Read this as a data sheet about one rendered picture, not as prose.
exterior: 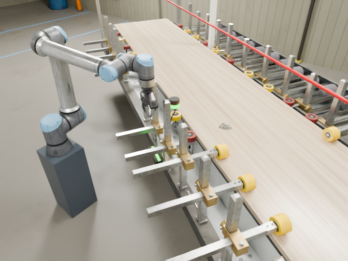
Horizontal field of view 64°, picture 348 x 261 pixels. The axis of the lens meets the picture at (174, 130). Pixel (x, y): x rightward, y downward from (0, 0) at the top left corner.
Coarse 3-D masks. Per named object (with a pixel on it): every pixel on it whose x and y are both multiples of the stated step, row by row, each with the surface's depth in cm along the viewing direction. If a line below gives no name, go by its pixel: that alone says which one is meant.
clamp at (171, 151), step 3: (165, 141) 173; (171, 141) 172; (165, 144) 172; (168, 144) 170; (171, 144) 170; (174, 144) 170; (168, 147) 168; (174, 147) 168; (168, 150) 168; (171, 150) 167; (174, 150) 168; (168, 153) 169; (171, 153) 169; (174, 153) 169
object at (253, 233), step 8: (264, 224) 113; (272, 224) 112; (248, 232) 110; (256, 232) 110; (264, 232) 111; (272, 232) 113; (224, 240) 108; (248, 240) 110; (200, 248) 105; (208, 248) 105; (216, 248) 105; (224, 248) 106; (184, 256) 103; (192, 256) 103; (200, 256) 103; (208, 256) 105
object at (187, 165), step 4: (176, 152) 152; (180, 156) 147; (184, 156) 146; (188, 156) 146; (184, 160) 144; (192, 160) 144; (184, 164) 143; (188, 164) 142; (192, 164) 143; (184, 168) 145; (188, 168) 144; (192, 168) 145
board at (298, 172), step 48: (144, 48) 298; (192, 48) 296; (192, 96) 212; (240, 96) 211; (240, 144) 164; (288, 144) 163; (336, 144) 163; (240, 192) 135; (288, 192) 134; (336, 192) 134; (288, 240) 114; (336, 240) 113
